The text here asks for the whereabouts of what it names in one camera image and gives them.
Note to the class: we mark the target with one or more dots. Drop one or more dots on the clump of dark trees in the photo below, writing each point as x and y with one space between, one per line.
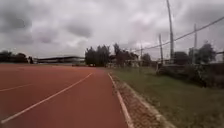
96 56

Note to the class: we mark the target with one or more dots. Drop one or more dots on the long low building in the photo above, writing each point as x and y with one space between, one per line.
60 60

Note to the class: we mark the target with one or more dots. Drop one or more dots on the floodlight pole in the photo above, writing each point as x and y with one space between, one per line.
170 33

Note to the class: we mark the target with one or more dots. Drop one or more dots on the tall net fence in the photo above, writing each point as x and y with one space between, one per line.
195 40

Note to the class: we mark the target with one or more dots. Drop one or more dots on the trees behind fence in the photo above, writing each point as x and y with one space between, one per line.
203 53

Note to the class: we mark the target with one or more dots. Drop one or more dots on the dark hedge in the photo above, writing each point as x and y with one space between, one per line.
206 75

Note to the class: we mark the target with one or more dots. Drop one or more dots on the dark trees beside building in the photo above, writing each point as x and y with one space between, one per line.
13 57

